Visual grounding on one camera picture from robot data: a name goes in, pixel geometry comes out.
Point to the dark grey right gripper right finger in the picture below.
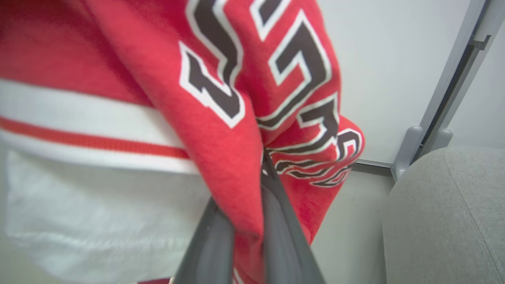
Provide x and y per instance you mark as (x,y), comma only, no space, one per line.
(284,244)

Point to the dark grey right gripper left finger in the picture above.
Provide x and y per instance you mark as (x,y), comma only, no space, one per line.
(209,252)

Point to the red basketball jersey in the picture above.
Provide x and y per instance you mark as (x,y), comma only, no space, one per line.
(221,157)

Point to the grey fabric sofa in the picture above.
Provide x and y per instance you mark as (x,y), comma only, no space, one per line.
(446,221)

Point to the wide white partition panel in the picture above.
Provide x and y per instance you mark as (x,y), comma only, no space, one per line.
(386,79)

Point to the narrow white partition panel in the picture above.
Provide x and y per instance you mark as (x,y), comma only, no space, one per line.
(485,98)

